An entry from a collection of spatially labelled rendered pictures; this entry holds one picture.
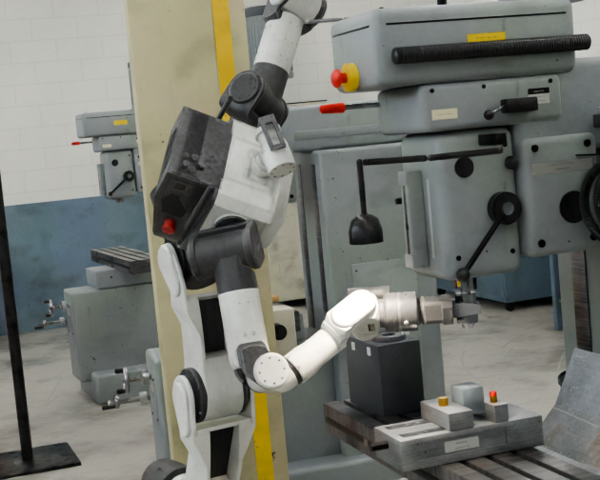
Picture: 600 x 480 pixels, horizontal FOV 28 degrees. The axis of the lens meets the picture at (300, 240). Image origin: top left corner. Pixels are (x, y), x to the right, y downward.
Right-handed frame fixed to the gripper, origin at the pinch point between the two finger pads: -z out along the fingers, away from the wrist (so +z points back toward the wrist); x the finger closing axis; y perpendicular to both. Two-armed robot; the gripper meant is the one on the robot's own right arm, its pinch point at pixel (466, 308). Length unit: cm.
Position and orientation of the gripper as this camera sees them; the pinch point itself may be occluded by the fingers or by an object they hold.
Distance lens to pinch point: 268.3
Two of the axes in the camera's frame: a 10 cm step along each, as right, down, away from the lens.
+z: -9.9, 0.7, 1.0
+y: 0.8, 9.9, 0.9
